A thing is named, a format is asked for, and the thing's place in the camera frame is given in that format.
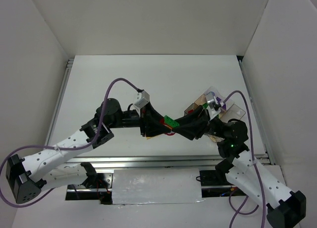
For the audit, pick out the clear compartment container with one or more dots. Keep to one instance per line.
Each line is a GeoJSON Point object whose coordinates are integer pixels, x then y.
{"type": "Point", "coordinates": [223, 109]}

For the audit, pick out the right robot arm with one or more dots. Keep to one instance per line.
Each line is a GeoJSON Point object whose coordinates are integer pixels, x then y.
{"type": "Point", "coordinates": [281, 206]}

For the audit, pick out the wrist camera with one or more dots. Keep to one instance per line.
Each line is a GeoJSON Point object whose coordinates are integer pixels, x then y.
{"type": "Point", "coordinates": [142, 98]}
{"type": "Point", "coordinates": [214, 107]}

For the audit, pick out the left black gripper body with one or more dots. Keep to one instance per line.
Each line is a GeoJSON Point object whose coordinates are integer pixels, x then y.
{"type": "Point", "coordinates": [144, 122]}

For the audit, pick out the aluminium frame rail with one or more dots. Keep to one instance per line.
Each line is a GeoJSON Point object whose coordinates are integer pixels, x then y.
{"type": "Point", "coordinates": [113, 163]}

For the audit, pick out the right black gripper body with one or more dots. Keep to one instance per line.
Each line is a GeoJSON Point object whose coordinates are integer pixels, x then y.
{"type": "Point", "coordinates": [206, 123]}

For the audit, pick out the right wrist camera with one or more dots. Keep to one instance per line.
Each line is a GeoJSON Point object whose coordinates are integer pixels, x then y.
{"type": "Point", "coordinates": [214, 107]}

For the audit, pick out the green lego plate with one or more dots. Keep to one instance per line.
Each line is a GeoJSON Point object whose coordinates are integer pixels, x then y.
{"type": "Point", "coordinates": [170, 122]}

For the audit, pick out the foil covered panel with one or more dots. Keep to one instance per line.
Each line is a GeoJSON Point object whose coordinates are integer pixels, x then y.
{"type": "Point", "coordinates": [156, 186]}

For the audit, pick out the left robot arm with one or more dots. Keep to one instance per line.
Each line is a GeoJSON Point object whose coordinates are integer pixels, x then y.
{"type": "Point", "coordinates": [44, 171]}

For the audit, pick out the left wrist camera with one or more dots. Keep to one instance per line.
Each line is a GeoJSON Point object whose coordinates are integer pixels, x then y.
{"type": "Point", "coordinates": [142, 98]}

